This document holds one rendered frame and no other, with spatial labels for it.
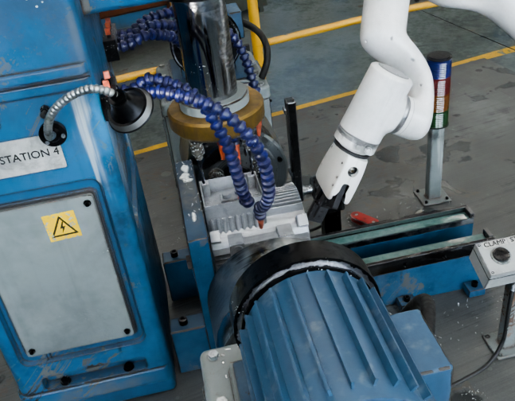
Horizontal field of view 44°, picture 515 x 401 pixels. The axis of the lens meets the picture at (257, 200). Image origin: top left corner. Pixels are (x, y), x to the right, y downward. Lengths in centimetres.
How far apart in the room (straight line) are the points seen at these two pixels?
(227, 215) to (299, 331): 62
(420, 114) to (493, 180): 76
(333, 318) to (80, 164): 52
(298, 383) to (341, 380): 4
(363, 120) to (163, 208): 88
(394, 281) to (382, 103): 45
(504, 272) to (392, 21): 50
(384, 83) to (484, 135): 104
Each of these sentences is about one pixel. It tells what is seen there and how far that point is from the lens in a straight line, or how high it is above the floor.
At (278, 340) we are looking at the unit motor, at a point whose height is 134.
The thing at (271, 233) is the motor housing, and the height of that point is 106.
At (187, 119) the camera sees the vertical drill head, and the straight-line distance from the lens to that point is 114.
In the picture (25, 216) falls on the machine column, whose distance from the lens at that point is 108.
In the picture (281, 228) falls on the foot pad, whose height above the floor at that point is 107.
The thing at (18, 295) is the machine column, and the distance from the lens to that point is 118.
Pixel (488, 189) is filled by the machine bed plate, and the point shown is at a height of 80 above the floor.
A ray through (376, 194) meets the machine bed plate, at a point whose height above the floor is 80.
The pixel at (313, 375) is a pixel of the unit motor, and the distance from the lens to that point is 62.
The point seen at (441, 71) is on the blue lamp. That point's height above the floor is 119.
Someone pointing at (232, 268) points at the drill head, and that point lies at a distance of 107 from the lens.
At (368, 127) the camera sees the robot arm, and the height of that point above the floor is 128.
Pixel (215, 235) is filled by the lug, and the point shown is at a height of 109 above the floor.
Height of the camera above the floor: 182
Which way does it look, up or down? 34 degrees down
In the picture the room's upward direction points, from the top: 8 degrees counter-clockwise
